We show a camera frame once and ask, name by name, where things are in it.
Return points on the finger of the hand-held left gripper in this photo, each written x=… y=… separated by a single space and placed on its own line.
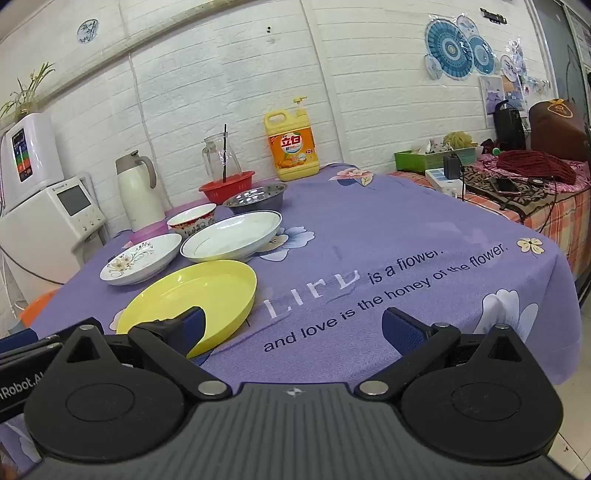
x=18 y=338

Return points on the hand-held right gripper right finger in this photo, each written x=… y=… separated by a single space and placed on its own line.
x=399 y=330

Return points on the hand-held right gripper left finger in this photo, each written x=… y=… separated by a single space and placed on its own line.
x=194 y=330

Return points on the yellow plastic plate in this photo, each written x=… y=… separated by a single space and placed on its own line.
x=194 y=286

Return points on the white floral plate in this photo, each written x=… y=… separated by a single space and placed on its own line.
x=138 y=261

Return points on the red patterned bowl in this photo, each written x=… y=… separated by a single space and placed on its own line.
x=191 y=220

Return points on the stainless steel bowl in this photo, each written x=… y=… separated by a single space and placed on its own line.
x=254 y=196

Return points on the orange plastic basin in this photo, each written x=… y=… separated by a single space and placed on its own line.
x=39 y=309

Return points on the purple floral tablecloth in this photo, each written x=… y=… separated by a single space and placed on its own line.
x=369 y=230

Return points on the purple plastic bowl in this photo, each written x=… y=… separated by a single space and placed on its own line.
x=147 y=234

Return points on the white water dispenser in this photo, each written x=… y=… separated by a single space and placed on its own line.
x=41 y=230

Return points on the white thermos jug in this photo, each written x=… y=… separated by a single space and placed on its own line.
x=138 y=194

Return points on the red plastic basket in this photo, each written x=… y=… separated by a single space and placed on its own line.
x=231 y=187

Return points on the white power strip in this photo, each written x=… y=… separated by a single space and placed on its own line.
x=438 y=182

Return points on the green box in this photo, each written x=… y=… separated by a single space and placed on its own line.
x=415 y=161

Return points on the black power adapter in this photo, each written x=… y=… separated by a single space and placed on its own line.
x=451 y=166

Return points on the glass pitcher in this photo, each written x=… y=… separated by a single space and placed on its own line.
x=214 y=157

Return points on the black smartphone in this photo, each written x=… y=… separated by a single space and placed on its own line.
x=504 y=184

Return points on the white water purifier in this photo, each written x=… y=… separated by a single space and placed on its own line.
x=32 y=157

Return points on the brown patterned cloth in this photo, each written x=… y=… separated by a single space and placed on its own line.
x=531 y=198

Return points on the black stirring stick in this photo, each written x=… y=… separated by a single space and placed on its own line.
x=225 y=138

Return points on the yellow loofah sponge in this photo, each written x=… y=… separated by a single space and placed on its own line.
x=458 y=140

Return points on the yellow detergent bottle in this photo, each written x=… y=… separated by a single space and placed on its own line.
x=293 y=147

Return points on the orange plaid tablecloth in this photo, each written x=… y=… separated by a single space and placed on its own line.
x=572 y=212

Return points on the maroon knitted cloth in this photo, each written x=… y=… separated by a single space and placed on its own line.
x=535 y=166

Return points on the green potted plant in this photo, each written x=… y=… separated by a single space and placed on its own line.
x=25 y=94

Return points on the brown bag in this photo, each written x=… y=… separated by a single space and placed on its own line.
x=556 y=129

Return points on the cork board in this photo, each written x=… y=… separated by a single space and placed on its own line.
x=513 y=92

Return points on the small blue paper fan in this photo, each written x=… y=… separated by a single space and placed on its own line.
x=508 y=68

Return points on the large blue paper fan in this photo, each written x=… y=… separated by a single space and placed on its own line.
x=449 y=48

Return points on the medium blue paper fan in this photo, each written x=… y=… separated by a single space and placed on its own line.
x=482 y=55

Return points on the grey door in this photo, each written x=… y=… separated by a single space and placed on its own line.
x=561 y=55

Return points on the wall picture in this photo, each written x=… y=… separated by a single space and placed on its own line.
x=491 y=101

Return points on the blue white wall plate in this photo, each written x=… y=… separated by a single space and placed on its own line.
x=87 y=31

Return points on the black wall bracket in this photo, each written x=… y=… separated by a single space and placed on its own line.
x=492 y=15

